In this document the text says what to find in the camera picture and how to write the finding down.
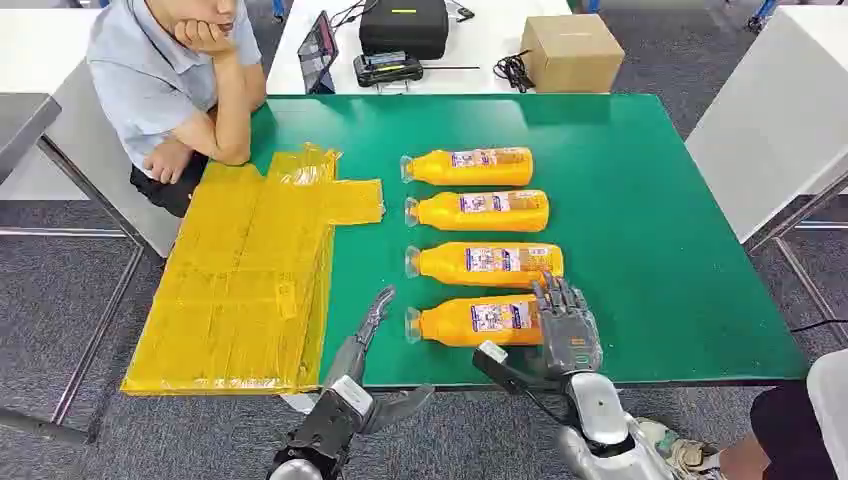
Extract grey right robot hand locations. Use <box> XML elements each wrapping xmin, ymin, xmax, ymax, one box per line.
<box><xmin>531</xmin><ymin>271</ymin><xmax>604</xmax><ymax>379</ymax></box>

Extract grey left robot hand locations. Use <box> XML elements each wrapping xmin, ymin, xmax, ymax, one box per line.
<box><xmin>324</xmin><ymin>286</ymin><xmax>435</xmax><ymax>435</ymax></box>

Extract orange drink bottle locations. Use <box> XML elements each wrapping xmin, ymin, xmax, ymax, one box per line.
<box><xmin>404</xmin><ymin>294</ymin><xmax>545</xmax><ymax>348</ymax></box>
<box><xmin>404</xmin><ymin>190</ymin><xmax>550</xmax><ymax>234</ymax></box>
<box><xmin>400</xmin><ymin>146</ymin><xmax>535</xmax><ymax>188</ymax></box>
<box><xmin>404</xmin><ymin>241</ymin><xmax>565</xmax><ymax>289</ymax></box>

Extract green table mat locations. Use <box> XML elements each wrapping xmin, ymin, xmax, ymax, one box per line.
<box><xmin>248</xmin><ymin>93</ymin><xmax>811</xmax><ymax>390</ymax></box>

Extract yellow plastic sheet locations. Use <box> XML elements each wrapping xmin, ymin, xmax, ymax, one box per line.
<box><xmin>120</xmin><ymin>142</ymin><xmax>386</xmax><ymax>397</ymax></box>

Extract person with pale shoe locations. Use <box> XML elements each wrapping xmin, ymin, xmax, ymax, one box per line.
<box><xmin>637</xmin><ymin>349</ymin><xmax>848</xmax><ymax>480</ymax></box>

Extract brown cardboard box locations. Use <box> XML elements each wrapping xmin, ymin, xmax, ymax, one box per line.
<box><xmin>520</xmin><ymin>13</ymin><xmax>626</xmax><ymax>94</ymax></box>

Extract white table with devices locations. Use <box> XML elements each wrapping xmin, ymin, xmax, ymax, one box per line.
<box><xmin>266</xmin><ymin>0</ymin><xmax>575</xmax><ymax>96</ymax></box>

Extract black handheld controller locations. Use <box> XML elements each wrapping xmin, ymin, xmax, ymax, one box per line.
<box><xmin>352</xmin><ymin>51</ymin><xmax>425</xmax><ymax>89</ymax></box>

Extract white table with metal legs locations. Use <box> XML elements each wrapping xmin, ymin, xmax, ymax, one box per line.
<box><xmin>685</xmin><ymin>6</ymin><xmax>848</xmax><ymax>346</ymax></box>

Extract black tablet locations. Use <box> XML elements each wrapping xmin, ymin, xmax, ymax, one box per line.
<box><xmin>297</xmin><ymin>10</ymin><xmax>340</xmax><ymax>95</ymax></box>

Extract black carrying case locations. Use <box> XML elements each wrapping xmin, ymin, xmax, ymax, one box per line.
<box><xmin>358</xmin><ymin>0</ymin><xmax>450</xmax><ymax>62</ymax></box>

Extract seated person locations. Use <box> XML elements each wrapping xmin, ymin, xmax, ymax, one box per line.
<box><xmin>86</xmin><ymin>0</ymin><xmax>268</xmax><ymax>219</ymax></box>

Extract blue office chair base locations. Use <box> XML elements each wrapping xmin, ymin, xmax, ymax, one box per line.
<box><xmin>745</xmin><ymin>0</ymin><xmax>782</xmax><ymax>34</ymax></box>

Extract white table beside person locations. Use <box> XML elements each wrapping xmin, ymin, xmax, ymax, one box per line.
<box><xmin>0</xmin><ymin>7</ymin><xmax>181</xmax><ymax>258</ymax></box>

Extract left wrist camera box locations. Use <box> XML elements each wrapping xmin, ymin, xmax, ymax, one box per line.
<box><xmin>329</xmin><ymin>375</ymin><xmax>374</xmax><ymax>419</ymax></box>

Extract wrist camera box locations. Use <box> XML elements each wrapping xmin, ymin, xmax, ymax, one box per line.
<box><xmin>329</xmin><ymin>375</ymin><xmax>374</xmax><ymax>419</ymax></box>
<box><xmin>472</xmin><ymin>341</ymin><xmax>558</xmax><ymax>397</ymax></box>

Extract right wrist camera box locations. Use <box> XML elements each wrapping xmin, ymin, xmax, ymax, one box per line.
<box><xmin>472</xmin><ymin>341</ymin><xmax>558</xmax><ymax>397</ymax></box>

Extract black floor cable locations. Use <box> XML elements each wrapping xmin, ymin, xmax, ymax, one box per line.
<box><xmin>789</xmin><ymin>319</ymin><xmax>848</xmax><ymax>335</ymax></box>

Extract coiled black cable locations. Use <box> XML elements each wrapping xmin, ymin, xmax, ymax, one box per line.
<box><xmin>492</xmin><ymin>50</ymin><xmax>535</xmax><ymax>94</ymax></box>

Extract grey table with metal frame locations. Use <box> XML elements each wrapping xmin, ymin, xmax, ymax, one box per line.
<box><xmin>0</xmin><ymin>92</ymin><xmax>146</xmax><ymax>445</ymax></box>

